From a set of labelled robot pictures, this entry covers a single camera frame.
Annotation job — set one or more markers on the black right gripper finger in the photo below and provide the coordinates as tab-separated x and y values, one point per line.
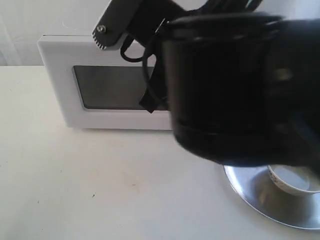
155	96

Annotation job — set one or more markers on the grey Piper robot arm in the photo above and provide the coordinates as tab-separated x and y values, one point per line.
242	86

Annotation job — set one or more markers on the white microwave oven body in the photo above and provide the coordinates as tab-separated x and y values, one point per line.
81	25

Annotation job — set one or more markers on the round silver metal plate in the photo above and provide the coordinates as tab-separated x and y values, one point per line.
255	186

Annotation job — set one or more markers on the white microwave door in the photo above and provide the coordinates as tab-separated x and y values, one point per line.
97	89

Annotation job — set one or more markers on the white cup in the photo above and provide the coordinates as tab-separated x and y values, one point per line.
296	181

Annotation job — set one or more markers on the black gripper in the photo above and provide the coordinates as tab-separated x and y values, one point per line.
140	19

